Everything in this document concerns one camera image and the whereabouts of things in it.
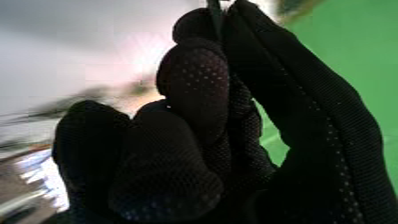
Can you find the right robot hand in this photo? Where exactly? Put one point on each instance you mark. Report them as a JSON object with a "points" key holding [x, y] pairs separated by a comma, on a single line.
{"points": [[195, 150]]}

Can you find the pink flower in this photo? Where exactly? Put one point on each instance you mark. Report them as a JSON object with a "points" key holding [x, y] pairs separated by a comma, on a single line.
{"points": [[215, 15]]}

